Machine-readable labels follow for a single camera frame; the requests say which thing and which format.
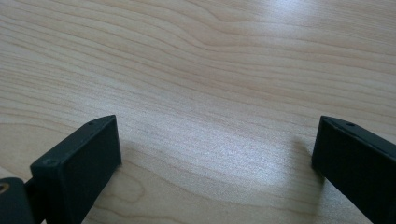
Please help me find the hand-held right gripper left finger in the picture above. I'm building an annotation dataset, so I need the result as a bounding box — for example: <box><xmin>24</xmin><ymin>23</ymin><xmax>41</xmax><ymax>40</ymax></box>
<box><xmin>30</xmin><ymin>114</ymin><xmax>122</xmax><ymax>224</ymax></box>

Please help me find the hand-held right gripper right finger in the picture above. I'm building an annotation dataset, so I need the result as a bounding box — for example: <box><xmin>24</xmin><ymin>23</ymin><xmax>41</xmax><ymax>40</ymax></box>
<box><xmin>311</xmin><ymin>115</ymin><xmax>396</xmax><ymax>224</ymax></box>

